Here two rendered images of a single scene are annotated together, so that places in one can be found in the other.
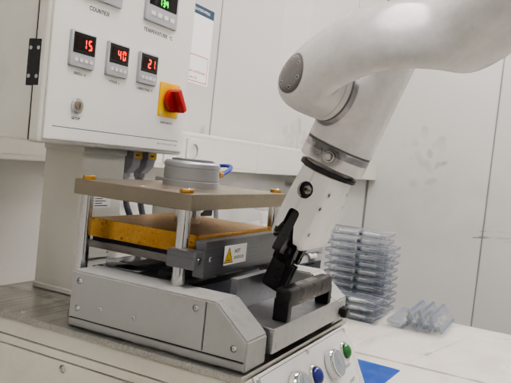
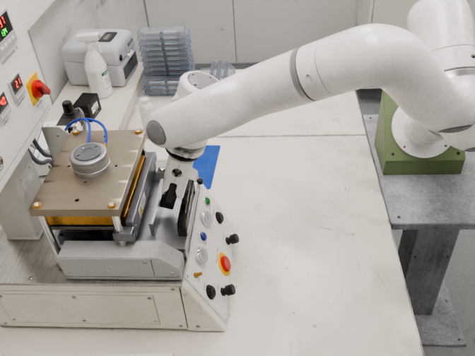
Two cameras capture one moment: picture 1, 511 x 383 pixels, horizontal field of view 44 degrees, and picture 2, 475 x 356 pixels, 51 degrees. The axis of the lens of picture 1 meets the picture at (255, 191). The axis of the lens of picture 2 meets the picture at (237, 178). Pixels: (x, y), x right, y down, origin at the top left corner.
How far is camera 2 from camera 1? 0.60 m
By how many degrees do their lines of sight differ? 42
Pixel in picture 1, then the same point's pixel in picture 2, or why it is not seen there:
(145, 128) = (32, 122)
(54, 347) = (63, 290)
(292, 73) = (157, 135)
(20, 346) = (39, 294)
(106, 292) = (85, 263)
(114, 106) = (13, 133)
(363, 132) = not seen: hidden behind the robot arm
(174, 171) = (83, 169)
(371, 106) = not seen: hidden behind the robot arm
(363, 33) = (201, 121)
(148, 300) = (114, 263)
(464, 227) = not seen: outside the picture
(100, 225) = (53, 220)
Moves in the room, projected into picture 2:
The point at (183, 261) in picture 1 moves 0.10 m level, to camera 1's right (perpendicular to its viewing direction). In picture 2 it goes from (125, 238) to (172, 222)
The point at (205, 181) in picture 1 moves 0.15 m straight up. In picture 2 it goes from (104, 167) to (87, 105)
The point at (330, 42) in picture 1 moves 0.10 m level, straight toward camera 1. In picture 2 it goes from (181, 126) to (196, 159)
